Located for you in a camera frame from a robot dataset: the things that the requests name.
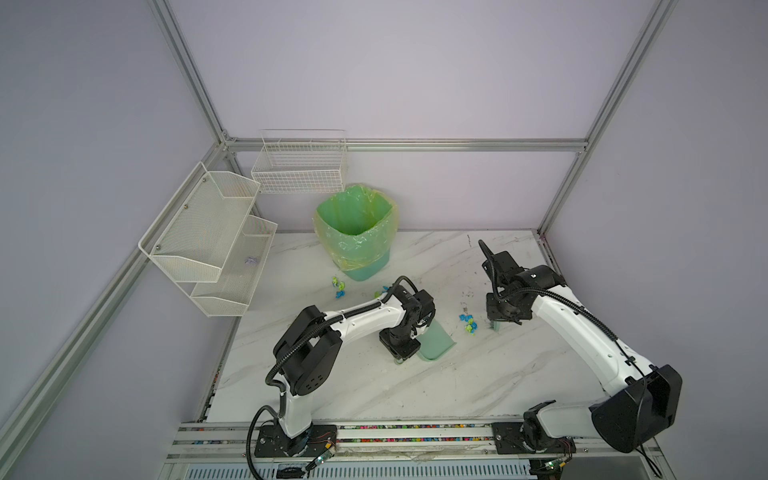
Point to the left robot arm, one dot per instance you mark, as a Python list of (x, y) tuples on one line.
[(306, 354)]

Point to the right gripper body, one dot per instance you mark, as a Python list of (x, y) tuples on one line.
[(496, 308)]

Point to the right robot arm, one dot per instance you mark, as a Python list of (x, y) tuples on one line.
[(640, 399)]

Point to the white wire basket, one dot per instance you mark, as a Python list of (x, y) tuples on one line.
[(293, 161)]

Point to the green plastic dustpan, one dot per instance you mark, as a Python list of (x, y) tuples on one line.
[(435, 343)]

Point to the green plastic trash bin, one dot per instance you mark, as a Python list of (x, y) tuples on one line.
[(363, 264)]

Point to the paper scrap cluster right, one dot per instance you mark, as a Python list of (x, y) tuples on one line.
[(470, 325)]

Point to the white mesh two-tier shelf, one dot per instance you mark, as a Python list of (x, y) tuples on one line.
[(210, 242)]

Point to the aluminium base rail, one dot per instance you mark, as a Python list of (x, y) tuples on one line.
[(418, 449)]

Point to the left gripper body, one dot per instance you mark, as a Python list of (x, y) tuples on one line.
[(399, 342)]

